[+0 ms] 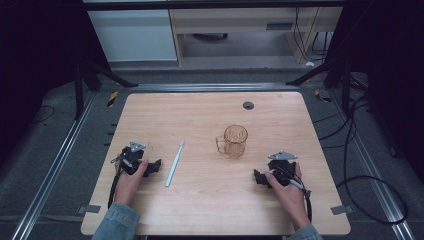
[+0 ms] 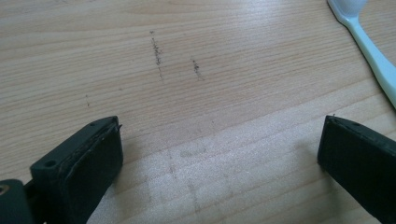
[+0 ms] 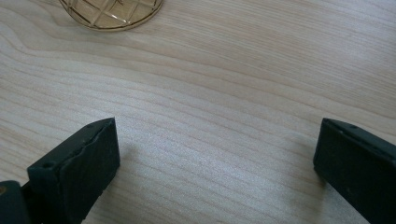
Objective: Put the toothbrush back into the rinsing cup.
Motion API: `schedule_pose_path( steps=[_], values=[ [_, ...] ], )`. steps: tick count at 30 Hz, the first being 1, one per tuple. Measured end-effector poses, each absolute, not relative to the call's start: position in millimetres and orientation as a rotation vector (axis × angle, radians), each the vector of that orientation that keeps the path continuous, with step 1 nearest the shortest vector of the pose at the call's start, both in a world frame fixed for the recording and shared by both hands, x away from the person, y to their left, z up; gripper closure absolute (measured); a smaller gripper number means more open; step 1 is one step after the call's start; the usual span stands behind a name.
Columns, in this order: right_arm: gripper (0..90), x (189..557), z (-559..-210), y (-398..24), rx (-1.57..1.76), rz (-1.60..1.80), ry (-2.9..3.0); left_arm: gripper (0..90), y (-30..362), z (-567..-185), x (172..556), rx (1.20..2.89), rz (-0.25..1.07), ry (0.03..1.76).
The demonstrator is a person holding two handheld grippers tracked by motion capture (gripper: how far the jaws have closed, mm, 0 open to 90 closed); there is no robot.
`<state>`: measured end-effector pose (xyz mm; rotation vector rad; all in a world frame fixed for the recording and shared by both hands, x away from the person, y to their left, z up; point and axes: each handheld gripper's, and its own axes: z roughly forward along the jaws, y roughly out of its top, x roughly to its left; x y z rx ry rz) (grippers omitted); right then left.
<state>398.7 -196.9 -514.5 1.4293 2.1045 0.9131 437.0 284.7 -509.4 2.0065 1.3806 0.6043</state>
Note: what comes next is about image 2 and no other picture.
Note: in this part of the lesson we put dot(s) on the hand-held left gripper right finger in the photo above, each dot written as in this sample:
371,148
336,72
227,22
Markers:
361,168

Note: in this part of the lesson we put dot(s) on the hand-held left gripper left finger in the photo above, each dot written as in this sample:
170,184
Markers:
77,174

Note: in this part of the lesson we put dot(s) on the white plastic spoon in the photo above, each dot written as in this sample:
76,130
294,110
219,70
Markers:
370,49

